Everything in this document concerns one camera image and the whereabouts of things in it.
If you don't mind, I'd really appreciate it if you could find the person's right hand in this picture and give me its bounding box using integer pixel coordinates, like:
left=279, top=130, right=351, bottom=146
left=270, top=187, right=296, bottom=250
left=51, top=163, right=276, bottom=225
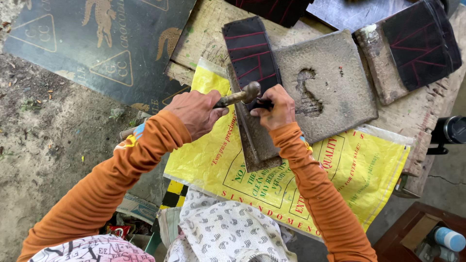
left=250, top=84, right=296, bottom=131

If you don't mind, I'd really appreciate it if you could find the person's left hand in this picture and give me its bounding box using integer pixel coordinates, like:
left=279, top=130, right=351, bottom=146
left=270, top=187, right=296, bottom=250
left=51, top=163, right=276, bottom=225
left=163, top=90, right=230, bottom=142

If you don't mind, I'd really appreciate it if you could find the black punch tool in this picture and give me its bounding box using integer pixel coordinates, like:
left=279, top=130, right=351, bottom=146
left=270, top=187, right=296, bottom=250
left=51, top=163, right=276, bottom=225
left=250, top=99, right=274, bottom=111

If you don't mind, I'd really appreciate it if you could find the wooden-handled metal hammer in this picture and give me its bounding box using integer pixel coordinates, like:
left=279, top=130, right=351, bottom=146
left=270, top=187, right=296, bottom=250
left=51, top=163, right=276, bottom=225
left=119, top=81, right=261, bottom=140

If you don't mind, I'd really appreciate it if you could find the black leather piece red stitching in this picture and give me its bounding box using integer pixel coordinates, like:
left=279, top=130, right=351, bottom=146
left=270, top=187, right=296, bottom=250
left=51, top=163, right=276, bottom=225
left=222, top=16, right=283, bottom=110

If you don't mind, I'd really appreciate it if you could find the rusty metal plate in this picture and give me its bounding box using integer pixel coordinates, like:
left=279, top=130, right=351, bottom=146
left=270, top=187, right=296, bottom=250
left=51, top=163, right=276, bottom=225
left=226, top=64, right=283, bottom=172

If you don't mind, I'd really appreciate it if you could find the grey square worn pad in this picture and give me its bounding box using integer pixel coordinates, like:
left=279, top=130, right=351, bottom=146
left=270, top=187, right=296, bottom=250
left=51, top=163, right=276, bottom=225
left=273, top=29, right=379, bottom=145

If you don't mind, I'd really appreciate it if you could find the wooden workbench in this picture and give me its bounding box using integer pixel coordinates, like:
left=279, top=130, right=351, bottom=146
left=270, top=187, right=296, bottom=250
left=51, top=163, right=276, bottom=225
left=164, top=0, right=466, bottom=199

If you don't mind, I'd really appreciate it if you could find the yellow black checkered panel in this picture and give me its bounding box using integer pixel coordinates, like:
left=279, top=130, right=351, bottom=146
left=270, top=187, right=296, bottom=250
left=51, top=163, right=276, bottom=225
left=159, top=180, right=189, bottom=210

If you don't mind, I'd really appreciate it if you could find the black red-lined leather sheet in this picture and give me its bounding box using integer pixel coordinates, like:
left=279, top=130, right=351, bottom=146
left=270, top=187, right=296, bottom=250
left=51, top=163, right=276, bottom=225
left=224, top=0, right=315, bottom=28

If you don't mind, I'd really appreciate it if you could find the yellow printed woven sack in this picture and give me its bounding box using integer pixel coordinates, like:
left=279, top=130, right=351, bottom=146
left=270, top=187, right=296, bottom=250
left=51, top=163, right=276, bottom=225
left=163, top=57, right=416, bottom=241

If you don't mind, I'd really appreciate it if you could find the white patterned cloth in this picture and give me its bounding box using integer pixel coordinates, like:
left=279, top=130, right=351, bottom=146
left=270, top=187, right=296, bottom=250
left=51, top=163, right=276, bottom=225
left=157, top=188, right=298, bottom=262

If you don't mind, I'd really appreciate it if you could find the blue grey woven sack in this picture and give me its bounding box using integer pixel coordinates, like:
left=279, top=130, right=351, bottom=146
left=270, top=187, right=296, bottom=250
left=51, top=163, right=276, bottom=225
left=116, top=193, right=159, bottom=225

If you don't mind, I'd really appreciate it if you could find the rough wooden block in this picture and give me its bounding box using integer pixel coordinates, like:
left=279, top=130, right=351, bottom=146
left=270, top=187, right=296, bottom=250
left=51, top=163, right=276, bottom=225
left=354, top=23, right=410, bottom=106

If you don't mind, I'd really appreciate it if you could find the grey metal sheet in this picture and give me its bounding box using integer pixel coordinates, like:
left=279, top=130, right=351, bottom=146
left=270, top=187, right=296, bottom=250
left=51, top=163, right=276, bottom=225
left=306, top=0, right=416, bottom=33

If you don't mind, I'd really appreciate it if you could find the dark printed plywood board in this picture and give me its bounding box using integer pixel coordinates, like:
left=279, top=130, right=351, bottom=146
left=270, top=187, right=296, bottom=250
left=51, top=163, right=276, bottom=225
left=3, top=0, right=197, bottom=115

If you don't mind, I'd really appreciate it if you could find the red snack packet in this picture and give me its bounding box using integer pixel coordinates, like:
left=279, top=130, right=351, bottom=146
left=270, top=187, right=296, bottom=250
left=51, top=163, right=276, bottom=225
left=107, top=224, right=132, bottom=239

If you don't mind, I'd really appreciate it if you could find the stack of black leather pieces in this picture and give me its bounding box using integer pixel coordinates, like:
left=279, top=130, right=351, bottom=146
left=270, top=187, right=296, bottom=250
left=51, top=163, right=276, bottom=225
left=382, top=0, right=462, bottom=92

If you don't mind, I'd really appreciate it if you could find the brown wooden box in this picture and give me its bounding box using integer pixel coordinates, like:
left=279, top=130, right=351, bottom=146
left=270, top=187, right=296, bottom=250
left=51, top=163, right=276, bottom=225
left=373, top=202, right=466, bottom=262

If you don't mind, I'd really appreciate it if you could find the person's printed white shirt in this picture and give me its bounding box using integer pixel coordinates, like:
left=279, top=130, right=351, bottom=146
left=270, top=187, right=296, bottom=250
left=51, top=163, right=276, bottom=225
left=28, top=234, right=156, bottom=262

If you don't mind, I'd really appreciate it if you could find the black cylindrical device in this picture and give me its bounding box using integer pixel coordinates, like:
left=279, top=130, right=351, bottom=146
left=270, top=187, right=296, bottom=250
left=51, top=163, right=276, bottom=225
left=427, top=116, right=466, bottom=156

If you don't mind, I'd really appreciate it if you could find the brown cardboard piece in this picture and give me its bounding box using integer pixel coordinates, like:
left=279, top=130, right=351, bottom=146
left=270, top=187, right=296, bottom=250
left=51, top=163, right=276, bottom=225
left=400, top=214, right=442, bottom=252

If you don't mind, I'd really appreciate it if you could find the clear plastic bottle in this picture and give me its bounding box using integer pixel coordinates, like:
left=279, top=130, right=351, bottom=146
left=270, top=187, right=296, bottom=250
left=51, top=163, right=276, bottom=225
left=415, top=242, right=460, bottom=262

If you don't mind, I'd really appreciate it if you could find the white bottle blue cap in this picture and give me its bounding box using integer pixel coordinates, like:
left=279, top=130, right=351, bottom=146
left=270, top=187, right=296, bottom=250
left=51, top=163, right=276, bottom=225
left=433, top=226, right=466, bottom=252

